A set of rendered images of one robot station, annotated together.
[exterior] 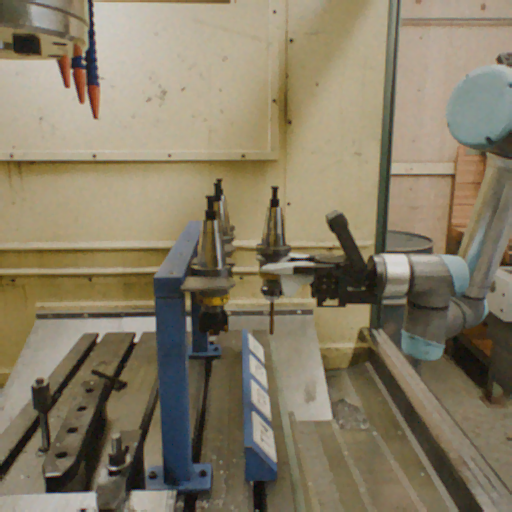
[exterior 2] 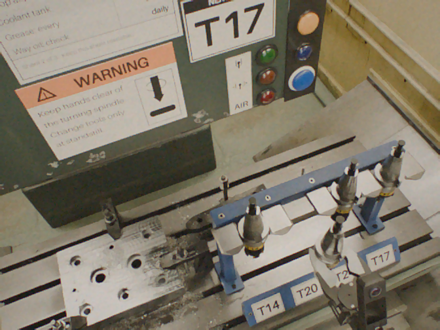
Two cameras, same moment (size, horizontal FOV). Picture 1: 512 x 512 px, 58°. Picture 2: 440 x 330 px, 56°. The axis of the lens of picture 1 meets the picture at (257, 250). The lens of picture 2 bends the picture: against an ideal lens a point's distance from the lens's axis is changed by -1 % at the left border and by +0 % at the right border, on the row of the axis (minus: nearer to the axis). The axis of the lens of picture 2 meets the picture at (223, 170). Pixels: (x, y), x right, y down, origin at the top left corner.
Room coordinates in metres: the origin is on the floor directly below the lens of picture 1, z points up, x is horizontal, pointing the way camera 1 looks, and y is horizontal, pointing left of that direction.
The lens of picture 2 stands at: (0.52, -0.33, 1.99)
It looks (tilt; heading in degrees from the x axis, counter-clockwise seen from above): 53 degrees down; 76
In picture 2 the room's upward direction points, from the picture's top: 7 degrees counter-clockwise
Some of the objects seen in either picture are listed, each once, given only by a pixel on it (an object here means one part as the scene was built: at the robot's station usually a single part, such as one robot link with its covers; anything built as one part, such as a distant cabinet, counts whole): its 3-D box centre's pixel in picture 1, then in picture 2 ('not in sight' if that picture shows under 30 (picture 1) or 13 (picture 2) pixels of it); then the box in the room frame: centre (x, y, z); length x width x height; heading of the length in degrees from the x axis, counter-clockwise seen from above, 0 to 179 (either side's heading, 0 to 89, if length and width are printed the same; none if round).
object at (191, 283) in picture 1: (210, 283); (229, 239); (0.61, 0.07, 1.21); 0.07 x 0.05 x 0.01; 92
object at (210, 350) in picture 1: (199, 295); (378, 189); (1.05, 0.14, 1.05); 0.10 x 0.05 x 0.30; 92
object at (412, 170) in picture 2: not in sight; (408, 167); (1.05, 0.08, 1.21); 0.07 x 0.05 x 0.01; 92
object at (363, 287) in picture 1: (344, 278); (361, 313); (0.80, -0.16, 1.17); 0.12 x 0.08 x 0.09; 92
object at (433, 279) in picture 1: (431, 277); not in sight; (0.80, -0.31, 1.16); 0.11 x 0.08 x 0.09; 92
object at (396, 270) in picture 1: (388, 274); not in sight; (0.80, -0.24, 1.17); 0.08 x 0.05 x 0.08; 2
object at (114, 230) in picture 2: not in sight; (113, 222); (0.35, 0.36, 0.97); 0.13 x 0.03 x 0.15; 92
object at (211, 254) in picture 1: (211, 242); (253, 219); (0.67, 0.07, 1.26); 0.04 x 0.04 x 0.07
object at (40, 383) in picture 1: (43, 414); (224, 189); (0.68, 0.35, 0.96); 0.03 x 0.03 x 0.13
